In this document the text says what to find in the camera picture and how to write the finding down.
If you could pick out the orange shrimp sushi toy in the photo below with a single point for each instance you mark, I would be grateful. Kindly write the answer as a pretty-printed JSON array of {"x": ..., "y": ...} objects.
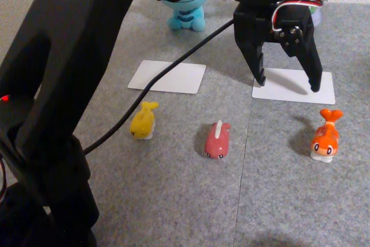
[{"x": 325, "y": 140}]

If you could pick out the yellow egg sushi toy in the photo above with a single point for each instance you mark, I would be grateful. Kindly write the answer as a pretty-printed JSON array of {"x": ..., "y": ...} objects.
[{"x": 141, "y": 124}]

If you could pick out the blue Wooper plush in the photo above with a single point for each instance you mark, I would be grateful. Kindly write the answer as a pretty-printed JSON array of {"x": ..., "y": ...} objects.
[{"x": 185, "y": 17}]

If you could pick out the pink sushi toy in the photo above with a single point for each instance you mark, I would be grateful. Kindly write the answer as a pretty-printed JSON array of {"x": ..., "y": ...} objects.
[{"x": 217, "y": 143}]

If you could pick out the white card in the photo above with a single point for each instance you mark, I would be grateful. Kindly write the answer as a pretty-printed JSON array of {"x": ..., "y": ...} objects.
[
  {"x": 179, "y": 77},
  {"x": 286, "y": 90}
]

